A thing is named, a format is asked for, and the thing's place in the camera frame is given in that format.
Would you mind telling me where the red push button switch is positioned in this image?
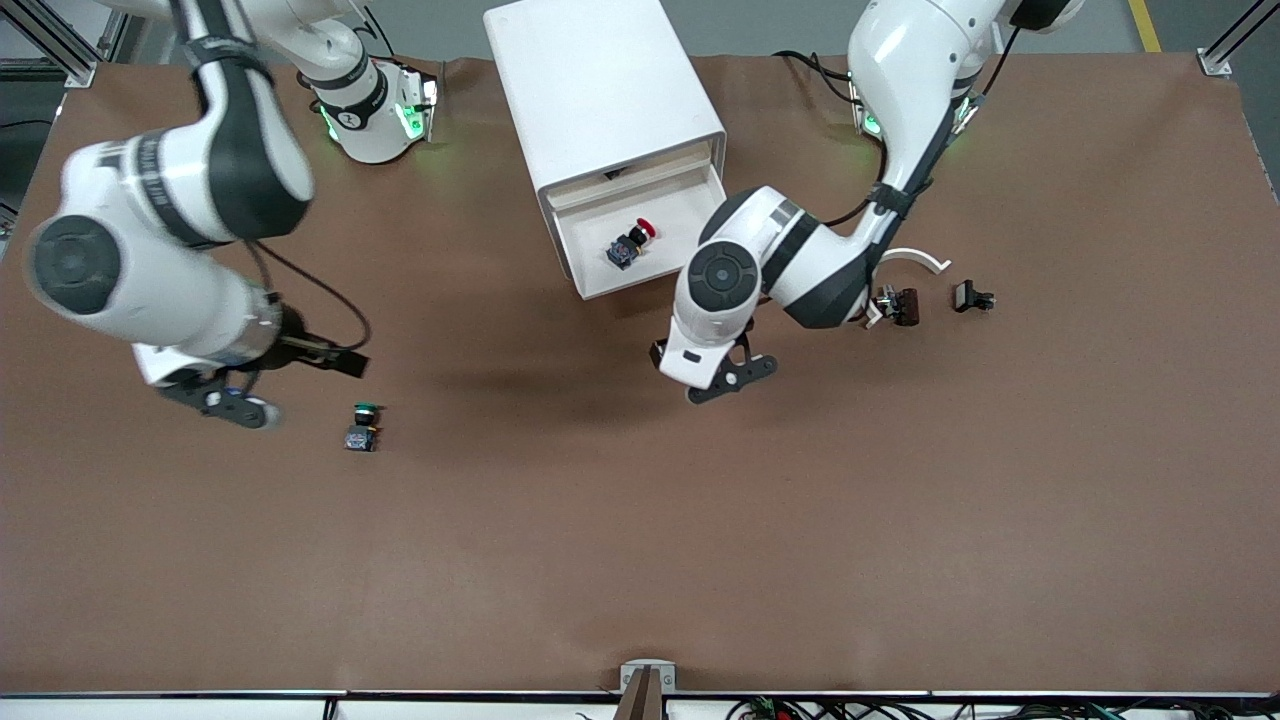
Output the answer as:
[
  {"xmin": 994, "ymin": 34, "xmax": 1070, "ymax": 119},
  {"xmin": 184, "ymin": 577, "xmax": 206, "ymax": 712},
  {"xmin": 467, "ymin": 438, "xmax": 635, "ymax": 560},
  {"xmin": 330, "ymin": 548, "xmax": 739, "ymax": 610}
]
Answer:
[{"xmin": 606, "ymin": 217, "xmax": 658, "ymax": 271}]

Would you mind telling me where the white drawer cabinet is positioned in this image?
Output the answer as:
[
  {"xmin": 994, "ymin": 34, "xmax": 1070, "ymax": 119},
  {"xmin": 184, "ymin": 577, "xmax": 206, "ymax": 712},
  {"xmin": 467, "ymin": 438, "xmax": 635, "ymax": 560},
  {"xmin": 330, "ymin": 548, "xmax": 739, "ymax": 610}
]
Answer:
[{"xmin": 484, "ymin": 0, "xmax": 728, "ymax": 281}]

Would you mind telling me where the brown table cover sheet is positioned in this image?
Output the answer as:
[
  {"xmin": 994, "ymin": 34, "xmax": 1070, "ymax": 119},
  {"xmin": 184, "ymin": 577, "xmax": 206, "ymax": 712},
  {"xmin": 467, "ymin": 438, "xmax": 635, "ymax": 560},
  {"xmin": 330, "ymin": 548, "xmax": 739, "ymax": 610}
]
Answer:
[{"xmin": 0, "ymin": 52, "xmax": 1280, "ymax": 696}]

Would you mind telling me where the brown terminal block part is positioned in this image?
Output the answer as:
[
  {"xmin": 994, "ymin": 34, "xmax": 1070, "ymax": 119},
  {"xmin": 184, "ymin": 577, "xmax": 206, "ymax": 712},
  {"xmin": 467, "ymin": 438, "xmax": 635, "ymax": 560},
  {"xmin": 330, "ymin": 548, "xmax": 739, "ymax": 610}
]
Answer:
[{"xmin": 875, "ymin": 286, "xmax": 921, "ymax": 328}]

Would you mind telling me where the white curved plastic part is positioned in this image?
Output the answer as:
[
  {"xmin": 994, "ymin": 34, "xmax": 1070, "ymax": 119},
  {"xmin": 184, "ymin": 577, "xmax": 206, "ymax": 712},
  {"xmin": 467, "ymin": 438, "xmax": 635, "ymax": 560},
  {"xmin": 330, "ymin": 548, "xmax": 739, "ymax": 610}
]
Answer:
[{"xmin": 865, "ymin": 247, "xmax": 952, "ymax": 330}]

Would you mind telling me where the yellow floor tape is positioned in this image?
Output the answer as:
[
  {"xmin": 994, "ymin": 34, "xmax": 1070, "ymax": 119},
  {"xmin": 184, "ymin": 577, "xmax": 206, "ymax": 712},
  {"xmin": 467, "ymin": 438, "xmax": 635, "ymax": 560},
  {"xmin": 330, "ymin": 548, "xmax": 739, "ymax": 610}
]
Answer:
[{"xmin": 1128, "ymin": 0, "xmax": 1164, "ymax": 54}]

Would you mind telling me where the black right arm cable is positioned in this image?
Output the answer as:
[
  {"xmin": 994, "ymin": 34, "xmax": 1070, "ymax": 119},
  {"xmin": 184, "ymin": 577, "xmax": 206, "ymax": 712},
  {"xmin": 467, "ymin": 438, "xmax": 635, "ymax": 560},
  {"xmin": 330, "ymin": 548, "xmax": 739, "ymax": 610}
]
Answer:
[{"xmin": 243, "ymin": 238, "xmax": 373, "ymax": 353}]

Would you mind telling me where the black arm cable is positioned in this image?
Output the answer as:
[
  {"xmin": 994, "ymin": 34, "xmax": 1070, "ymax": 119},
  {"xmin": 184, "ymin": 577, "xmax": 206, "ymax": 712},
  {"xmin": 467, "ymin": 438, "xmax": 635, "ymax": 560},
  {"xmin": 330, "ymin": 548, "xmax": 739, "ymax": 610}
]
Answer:
[
  {"xmin": 243, "ymin": 238, "xmax": 373, "ymax": 353},
  {"xmin": 828, "ymin": 20, "xmax": 1023, "ymax": 227}
]

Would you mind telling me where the green push button switch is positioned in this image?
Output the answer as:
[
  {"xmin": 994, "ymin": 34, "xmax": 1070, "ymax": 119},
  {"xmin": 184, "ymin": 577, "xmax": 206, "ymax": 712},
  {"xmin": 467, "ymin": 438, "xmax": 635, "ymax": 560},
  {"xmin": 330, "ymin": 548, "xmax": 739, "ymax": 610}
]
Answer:
[{"xmin": 345, "ymin": 402, "xmax": 384, "ymax": 453}]

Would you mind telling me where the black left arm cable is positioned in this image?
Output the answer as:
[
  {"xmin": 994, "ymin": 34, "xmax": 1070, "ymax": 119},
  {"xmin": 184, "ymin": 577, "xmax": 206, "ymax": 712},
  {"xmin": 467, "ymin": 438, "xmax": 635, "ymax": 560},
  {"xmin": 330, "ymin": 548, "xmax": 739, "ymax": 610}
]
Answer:
[{"xmin": 828, "ymin": 20, "xmax": 1023, "ymax": 227}]

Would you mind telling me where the black base cable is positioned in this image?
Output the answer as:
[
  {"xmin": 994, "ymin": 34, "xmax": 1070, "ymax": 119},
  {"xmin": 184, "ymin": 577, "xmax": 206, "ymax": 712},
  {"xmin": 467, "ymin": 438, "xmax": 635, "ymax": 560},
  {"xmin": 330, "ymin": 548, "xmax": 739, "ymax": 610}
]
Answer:
[{"xmin": 773, "ymin": 49, "xmax": 863, "ymax": 107}]

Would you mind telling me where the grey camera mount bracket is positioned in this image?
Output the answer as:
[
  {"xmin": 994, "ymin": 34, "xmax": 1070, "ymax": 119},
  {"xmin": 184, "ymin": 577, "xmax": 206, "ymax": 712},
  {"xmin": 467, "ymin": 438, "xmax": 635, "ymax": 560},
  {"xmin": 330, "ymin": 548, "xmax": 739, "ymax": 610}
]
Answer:
[{"xmin": 615, "ymin": 660, "xmax": 677, "ymax": 720}]

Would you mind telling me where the aluminium frame profile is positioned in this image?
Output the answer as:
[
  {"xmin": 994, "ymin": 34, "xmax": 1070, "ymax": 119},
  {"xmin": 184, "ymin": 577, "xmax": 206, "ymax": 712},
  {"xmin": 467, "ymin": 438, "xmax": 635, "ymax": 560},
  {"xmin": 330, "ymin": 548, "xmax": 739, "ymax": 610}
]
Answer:
[
  {"xmin": 0, "ymin": 0, "xmax": 126, "ymax": 89},
  {"xmin": 1200, "ymin": 0, "xmax": 1280, "ymax": 79}
]

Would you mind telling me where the white table edge rail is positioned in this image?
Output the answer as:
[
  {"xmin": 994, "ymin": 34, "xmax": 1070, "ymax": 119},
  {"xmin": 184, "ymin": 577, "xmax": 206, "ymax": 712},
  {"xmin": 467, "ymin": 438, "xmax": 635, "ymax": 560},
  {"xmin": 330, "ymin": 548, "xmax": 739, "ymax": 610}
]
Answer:
[{"xmin": 0, "ymin": 690, "xmax": 1280, "ymax": 720}]

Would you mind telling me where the black cable bundle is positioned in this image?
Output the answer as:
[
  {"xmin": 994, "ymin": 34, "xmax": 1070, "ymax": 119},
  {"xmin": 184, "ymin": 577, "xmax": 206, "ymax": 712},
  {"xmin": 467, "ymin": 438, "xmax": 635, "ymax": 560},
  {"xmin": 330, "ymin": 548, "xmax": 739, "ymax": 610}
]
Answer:
[{"xmin": 727, "ymin": 697, "xmax": 1280, "ymax": 720}]

